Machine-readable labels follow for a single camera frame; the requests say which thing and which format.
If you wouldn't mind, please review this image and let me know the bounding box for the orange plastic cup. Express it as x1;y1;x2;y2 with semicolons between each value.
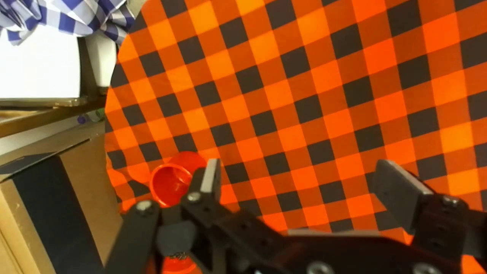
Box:
147;151;209;210

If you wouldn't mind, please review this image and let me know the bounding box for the white plastic container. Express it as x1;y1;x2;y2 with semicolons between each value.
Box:
83;32;118;89

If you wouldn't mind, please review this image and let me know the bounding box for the white box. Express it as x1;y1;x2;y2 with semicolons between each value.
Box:
0;25;83;101

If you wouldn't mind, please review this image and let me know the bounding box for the brown cardboard box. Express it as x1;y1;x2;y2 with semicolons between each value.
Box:
0;121;124;274

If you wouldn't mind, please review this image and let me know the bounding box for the blue white checkered cloth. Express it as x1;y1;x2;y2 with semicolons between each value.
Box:
0;0;139;47

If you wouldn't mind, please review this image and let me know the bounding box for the orange black checkered tablecloth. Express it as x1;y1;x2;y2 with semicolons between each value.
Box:
103;0;487;274

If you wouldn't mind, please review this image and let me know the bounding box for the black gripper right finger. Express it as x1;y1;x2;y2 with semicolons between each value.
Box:
366;159;487;265

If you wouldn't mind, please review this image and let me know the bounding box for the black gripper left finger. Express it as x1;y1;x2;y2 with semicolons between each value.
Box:
103;157;285;274

